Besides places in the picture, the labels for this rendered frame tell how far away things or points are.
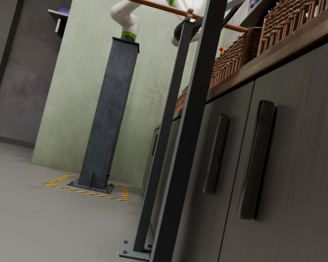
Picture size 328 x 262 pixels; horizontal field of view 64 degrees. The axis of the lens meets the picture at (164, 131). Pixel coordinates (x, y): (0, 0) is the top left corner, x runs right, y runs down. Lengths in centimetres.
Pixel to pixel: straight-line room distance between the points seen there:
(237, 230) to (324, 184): 15
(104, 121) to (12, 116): 253
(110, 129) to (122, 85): 36
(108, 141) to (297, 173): 188
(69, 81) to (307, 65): 260
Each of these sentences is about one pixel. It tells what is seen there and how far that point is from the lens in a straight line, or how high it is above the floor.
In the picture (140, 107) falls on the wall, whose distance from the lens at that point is 268.
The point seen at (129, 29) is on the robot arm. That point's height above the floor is 131.
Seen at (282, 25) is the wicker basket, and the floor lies 67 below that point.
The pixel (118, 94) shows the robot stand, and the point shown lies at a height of 76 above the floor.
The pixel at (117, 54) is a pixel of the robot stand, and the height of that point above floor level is 107.
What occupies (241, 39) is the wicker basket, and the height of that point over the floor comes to 72.
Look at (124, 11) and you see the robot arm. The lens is 221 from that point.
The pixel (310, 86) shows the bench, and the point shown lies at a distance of 29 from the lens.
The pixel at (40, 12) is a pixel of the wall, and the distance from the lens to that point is 474.
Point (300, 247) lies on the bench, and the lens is 26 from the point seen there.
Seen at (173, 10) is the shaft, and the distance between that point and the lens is 161.
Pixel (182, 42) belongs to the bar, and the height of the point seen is 86.
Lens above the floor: 42
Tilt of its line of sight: 4 degrees up
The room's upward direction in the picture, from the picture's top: 13 degrees clockwise
